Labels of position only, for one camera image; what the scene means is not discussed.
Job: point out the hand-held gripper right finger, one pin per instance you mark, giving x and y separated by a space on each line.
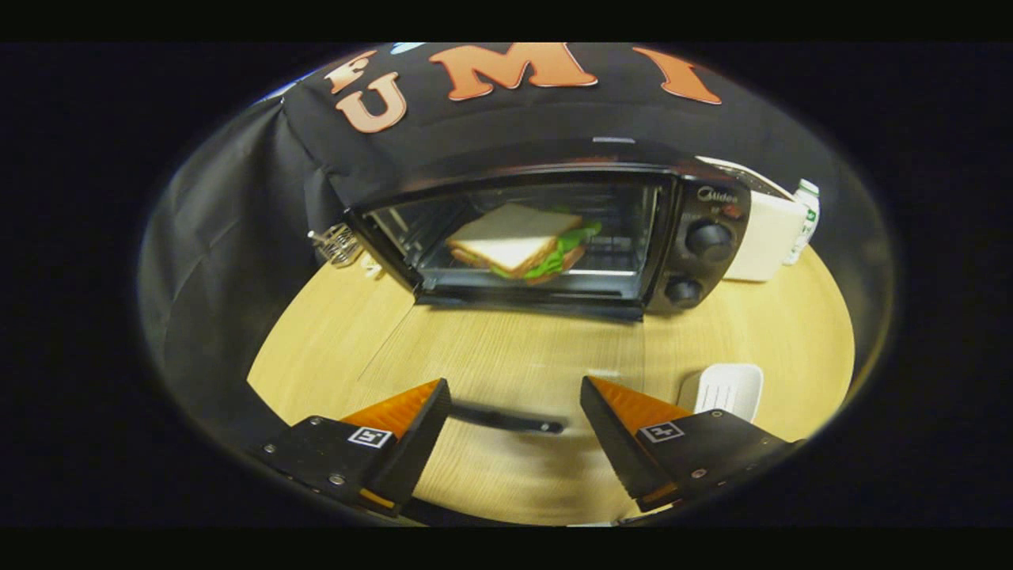
611 443

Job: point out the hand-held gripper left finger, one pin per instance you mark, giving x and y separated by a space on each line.
418 447

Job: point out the black toaster oven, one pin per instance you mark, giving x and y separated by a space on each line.
708 237

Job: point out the sandwich with lettuce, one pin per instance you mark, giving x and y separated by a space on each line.
506 233

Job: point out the white toaster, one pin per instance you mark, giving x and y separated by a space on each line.
760 237

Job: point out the white plastic tray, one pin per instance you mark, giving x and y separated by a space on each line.
728 384

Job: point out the white bottle with green label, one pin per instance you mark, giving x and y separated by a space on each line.
806 214

